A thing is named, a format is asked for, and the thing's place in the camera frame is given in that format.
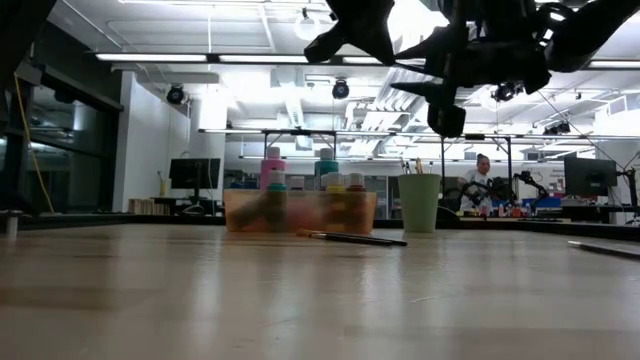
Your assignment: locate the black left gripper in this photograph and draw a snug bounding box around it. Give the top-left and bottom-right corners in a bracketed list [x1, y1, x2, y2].
[303, 0, 397, 67]

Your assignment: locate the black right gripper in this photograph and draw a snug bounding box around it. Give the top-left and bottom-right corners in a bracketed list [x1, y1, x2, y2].
[390, 0, 552, 139]

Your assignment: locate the large teal paint bottle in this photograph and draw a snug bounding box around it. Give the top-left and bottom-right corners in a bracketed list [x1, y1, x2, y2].
[313, 147, 340, 191]

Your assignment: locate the small pink paint bottle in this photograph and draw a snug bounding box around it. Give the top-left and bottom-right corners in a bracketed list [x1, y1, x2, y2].
[259, 146, 287, 191]

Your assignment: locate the person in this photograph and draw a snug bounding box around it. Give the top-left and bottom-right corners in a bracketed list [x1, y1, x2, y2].
[458, 153, 495, 214]

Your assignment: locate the green plastic cup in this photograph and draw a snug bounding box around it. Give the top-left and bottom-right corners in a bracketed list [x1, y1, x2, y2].
[397, 173, 442, 234]

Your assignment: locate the orange translucent tray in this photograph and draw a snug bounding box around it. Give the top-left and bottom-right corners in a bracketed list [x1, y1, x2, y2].
[223, 188, 378, 235]

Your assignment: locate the long ceiling light bar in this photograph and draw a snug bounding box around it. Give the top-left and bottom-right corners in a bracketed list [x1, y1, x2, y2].
[94, 52, 640, 70]

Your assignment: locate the black computer monitor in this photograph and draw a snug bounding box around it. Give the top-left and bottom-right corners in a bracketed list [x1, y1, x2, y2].
[168, 157, 222, 191]
[563, 155, 619, 197]

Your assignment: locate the wooden slat box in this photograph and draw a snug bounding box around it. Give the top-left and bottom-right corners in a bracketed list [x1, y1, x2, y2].
[128, 197, 171, 216]

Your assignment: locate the small white cylinder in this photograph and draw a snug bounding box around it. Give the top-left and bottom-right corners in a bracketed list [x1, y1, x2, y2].
[3, 209, 20, 239]

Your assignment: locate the white ceiling ring light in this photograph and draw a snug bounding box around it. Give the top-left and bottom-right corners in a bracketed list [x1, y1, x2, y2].
[292, 9, 322, 42]

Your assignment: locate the black metal rig frame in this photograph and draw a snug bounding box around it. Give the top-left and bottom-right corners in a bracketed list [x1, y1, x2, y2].
[199, 127, 516, 194]

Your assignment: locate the yellow cable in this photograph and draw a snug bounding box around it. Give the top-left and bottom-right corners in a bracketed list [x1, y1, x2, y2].
[13, 74, 55, 215]

